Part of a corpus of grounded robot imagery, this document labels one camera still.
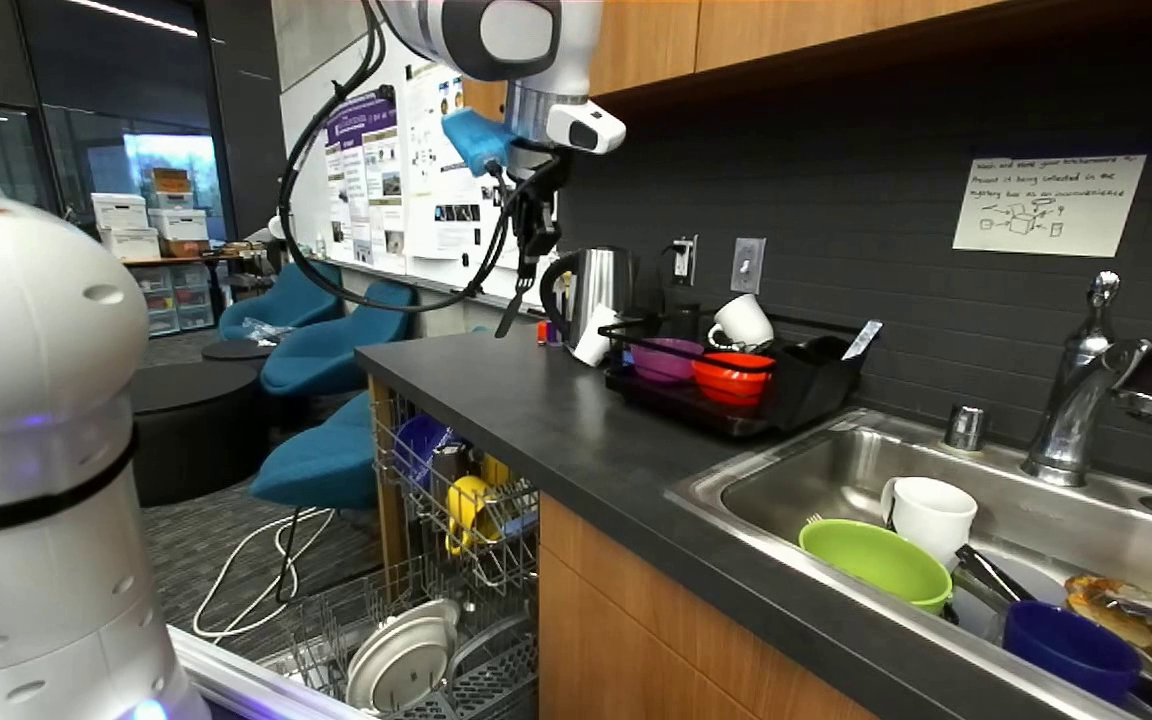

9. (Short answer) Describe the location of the chrome sink faucet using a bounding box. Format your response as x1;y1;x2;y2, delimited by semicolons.
1021;264;1152;487

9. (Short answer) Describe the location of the purple header poster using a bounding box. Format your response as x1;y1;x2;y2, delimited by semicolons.
320;86;409;270

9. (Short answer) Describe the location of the shelf with storage bins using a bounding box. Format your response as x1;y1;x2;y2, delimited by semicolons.
86;165;228;344

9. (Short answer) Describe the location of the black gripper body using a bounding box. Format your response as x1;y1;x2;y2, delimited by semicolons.
505;148;574;233

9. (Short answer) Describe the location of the purple bowl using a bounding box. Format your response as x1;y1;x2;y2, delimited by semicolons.
622;331;709;394

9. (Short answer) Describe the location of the yellow mug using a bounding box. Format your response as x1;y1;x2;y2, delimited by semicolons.
439;470;505;566

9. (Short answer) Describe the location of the white handled utensil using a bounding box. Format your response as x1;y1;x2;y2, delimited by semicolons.
834;311;892;370

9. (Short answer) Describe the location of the white paper wall note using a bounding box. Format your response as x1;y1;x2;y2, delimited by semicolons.
949;148;1152;264

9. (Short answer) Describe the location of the stainless steel kettle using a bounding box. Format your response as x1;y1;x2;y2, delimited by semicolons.
535;245;627;357

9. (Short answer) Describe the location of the white mug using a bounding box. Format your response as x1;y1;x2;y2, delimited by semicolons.
705;287;779;357

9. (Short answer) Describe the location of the white wall outlet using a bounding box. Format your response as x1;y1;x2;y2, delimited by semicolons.
665;233;705;287

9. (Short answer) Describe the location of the blue cup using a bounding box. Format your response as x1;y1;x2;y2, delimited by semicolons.
998;593;1147;705

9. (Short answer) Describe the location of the white tall cup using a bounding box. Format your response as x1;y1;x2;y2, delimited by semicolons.
569;301;619;372

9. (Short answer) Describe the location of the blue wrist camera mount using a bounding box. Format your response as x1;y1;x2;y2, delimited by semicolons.
439;109;523;182

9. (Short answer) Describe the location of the white power cord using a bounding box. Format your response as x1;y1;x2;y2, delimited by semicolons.
185;504;339;650

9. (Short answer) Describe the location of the dirty plate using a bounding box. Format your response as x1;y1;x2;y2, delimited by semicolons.
1058;570;1152;671

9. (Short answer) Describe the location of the round black low table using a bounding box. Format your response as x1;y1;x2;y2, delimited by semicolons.
111;357;275;507

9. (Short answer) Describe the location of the dishwasher wire plate rack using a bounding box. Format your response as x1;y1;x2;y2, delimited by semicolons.
253;585;539;720

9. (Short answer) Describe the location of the stainless steel sink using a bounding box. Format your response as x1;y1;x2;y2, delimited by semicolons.
658;406;1152;720

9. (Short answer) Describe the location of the blue mug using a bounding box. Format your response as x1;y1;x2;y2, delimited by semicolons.
393;409;455;491

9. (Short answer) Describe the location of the blue shell chair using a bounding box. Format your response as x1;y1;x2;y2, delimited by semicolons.
216;256;349;349
254;278;419;406
248;388;381;517

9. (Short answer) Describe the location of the large white research poster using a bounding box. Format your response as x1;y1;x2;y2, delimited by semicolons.
401;58;535;279

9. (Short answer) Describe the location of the white cup in sink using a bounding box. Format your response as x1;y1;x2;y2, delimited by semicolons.
878;474;980;574

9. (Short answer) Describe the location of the small chrome sink knob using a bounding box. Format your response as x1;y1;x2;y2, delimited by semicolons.
939;402;989;452

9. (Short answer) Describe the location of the dishwasher wire mug rack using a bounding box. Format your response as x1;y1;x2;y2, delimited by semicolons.
369;406;543;599

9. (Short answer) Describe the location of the black utensil holder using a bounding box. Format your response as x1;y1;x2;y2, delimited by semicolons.
779;331;869;432

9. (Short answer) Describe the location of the grey wall light switch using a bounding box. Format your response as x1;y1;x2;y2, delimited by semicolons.
726;233;772;301

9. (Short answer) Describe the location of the red bowl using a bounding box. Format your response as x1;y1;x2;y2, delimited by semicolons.
689;344;779;417

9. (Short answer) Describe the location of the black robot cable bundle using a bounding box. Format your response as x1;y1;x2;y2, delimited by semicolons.
275;0;535;321

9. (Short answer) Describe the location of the white whiteboard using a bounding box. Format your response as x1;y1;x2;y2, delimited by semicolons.
268;0;560;321

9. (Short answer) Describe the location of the green bowl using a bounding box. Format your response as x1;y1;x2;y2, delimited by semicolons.
791;514;955;615

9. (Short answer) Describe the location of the black dish drying rack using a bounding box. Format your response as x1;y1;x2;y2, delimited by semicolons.
594;309;877;443

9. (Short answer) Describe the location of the white plate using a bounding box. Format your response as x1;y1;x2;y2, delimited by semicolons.
339;593;465;720

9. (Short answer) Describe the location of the wooden lower cabinet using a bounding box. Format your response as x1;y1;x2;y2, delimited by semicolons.
531;487;877;720

